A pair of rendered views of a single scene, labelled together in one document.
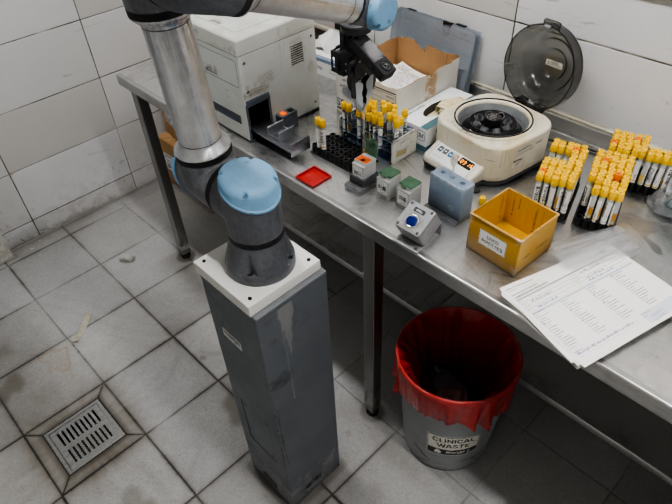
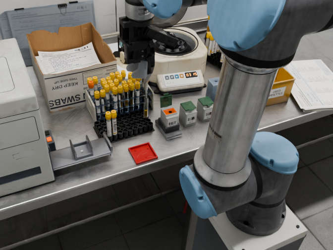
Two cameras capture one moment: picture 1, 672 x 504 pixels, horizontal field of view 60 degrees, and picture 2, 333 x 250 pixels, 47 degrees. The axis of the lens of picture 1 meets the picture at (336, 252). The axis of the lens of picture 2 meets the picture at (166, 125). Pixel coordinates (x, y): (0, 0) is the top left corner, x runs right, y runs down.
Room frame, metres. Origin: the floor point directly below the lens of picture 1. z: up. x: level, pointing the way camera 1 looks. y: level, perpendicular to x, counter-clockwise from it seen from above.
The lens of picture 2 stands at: (1.00, 0.80, 1.70)
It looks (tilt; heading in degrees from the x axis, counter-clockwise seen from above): 42 degrees down; 284
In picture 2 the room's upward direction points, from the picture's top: 4 degrees clockwise
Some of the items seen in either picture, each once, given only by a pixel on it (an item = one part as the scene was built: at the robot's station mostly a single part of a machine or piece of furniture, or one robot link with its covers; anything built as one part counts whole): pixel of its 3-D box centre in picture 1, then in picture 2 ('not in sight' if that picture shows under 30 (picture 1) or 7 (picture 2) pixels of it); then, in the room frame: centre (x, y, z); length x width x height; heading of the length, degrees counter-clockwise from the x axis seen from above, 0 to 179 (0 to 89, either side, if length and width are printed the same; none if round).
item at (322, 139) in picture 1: (343, 138); (123, 115); (1.35, -0.04, 0.93); 0.17 x 0.09 x 0.11; 43
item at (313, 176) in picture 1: (313, 176); (142, 153); (1.25, 0.05, 0.88); 0.07 x 0.07 x 0.01; 42
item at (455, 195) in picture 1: (450, 195); (221, 92); (1.08, -0.28, 0.92); 0.10 x 0.07 x 0.10; 37
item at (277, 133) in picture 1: (276, 131); (74, 152); (1.42, 0.15, 0.92); 0.21 x 0.07 x 0.05; 42
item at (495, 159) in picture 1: (485, 139); (172, 57); (1.30, -0.41, 0.94); 0.30 x 0.24 x 0.12; 123
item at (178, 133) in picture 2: (364, 178); (168, 125); (1.21, -0.08, 0.89); 0.09 x 0.05 x 0.04; 132
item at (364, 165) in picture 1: (364, 169); (169, 118); (1.21, -0.08, 0.92); 0.05 x 0.04 x 0.06; 132
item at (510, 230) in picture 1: (510, 231); (265, 83); (0.94, -0.38, 0.93); 0.13 x 0.13 x 0.10; 38
